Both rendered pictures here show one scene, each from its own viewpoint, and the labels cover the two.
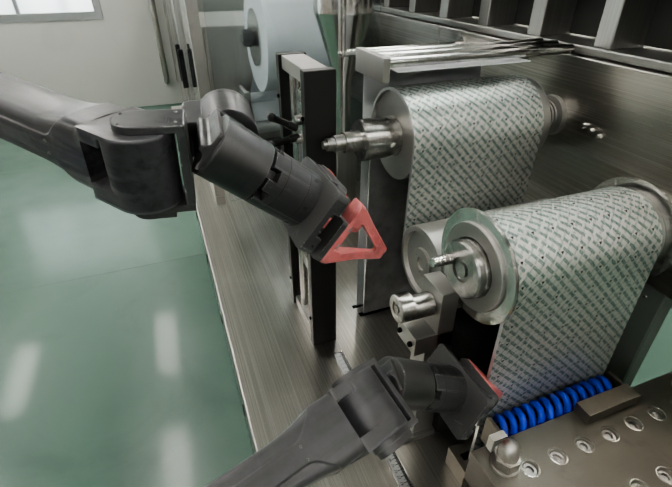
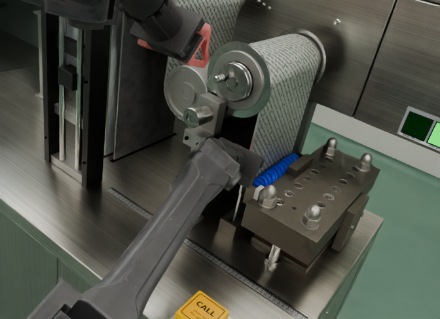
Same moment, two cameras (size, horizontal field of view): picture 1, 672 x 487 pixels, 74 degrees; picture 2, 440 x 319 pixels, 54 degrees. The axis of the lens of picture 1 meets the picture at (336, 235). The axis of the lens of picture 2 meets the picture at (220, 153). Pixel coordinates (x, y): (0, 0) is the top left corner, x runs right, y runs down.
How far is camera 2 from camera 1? 38 cm
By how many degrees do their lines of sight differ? 34
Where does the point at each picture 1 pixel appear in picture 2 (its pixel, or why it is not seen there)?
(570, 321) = (284, 113)
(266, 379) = (59, 218)
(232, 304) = not seen: outside the picture
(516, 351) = (262, 133)
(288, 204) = (169, 23)
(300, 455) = (203, 181)
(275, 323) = (40, 179)
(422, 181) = not seen: hidden behind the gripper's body
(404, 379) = (224, 147)
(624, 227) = (304, 53)
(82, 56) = not seen: outside the picture
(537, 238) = (272, 57)
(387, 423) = (233, 163)
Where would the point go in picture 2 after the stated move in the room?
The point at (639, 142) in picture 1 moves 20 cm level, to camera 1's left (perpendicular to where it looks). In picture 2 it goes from (293, 10) to (227, 6)
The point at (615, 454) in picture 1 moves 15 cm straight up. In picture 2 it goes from (312, 186) to (333, 128)
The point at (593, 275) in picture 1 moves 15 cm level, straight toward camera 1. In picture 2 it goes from (294, 81) to (304, 111)
